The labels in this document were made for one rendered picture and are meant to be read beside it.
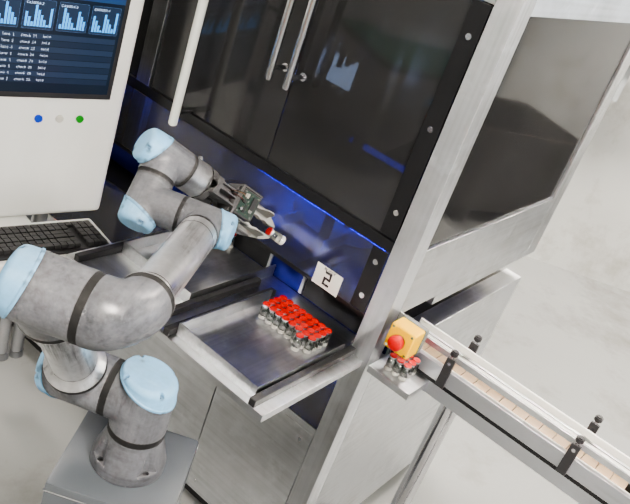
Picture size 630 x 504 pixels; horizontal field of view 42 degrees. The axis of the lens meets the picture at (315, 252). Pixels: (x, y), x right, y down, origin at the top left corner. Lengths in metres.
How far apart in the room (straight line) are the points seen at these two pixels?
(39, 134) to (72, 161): 0.14
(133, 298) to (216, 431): 1.37
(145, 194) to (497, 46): 0.79
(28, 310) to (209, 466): 1.48
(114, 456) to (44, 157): 1.00
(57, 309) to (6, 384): 1.89
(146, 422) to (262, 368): 0.42
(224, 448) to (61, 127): 1.06
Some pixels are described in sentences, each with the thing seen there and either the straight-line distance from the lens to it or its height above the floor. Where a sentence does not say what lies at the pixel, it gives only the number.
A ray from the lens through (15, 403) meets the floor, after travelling 3.04.
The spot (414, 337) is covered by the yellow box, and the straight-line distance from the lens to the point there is 2.01.
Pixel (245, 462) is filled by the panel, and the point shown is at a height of 0.33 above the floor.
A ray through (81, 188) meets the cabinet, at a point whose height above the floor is 0.89.
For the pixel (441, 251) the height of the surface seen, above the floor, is 1.19.
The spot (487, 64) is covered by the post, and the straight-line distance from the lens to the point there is 1.82.
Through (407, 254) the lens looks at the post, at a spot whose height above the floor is 1.20.
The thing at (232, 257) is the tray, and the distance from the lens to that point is 2.35.
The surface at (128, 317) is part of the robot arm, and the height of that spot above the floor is 1.32.
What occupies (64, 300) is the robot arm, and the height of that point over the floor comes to 1.32.
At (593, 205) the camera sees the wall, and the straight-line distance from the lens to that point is 5.51.
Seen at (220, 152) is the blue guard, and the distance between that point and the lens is 2.28.
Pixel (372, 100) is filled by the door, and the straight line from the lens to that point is 1.97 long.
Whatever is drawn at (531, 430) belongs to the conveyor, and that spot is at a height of 0.93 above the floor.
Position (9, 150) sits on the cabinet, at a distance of 2.34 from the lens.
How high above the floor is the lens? 2.02
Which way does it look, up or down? 27 degrees down
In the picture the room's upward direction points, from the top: 20 degrees clockwise
